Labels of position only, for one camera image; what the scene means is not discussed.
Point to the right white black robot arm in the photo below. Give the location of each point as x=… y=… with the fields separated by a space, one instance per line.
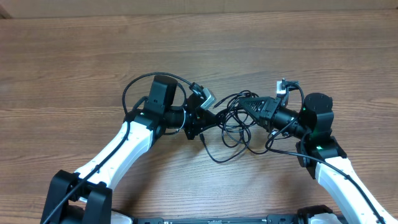
x=319 y=152

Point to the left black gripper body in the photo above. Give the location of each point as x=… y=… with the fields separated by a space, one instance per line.
x=191 y=123

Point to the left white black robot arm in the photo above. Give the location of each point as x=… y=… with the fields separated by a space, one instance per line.
x=86 y=195

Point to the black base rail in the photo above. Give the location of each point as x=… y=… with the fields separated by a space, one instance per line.
x=270 y=219

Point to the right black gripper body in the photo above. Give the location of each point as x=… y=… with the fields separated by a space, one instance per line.
x=282 y=116

